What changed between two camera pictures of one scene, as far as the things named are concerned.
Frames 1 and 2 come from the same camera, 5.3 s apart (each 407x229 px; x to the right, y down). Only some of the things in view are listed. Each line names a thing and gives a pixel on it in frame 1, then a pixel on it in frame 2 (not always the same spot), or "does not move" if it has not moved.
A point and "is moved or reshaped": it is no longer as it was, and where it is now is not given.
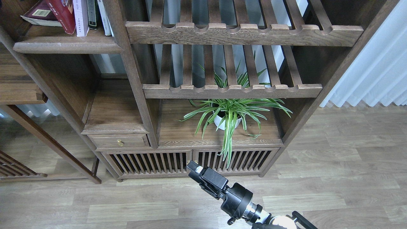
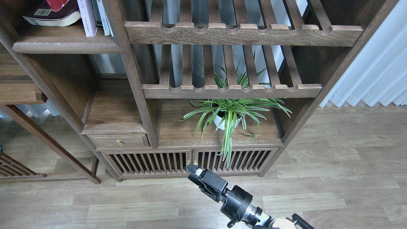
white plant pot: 217,119 does not move
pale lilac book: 81,13 → 88,16
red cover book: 64,10 is moved or reshaped
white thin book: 106,25 does not move
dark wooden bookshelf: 159,84 does not move
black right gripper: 237,204 does not move
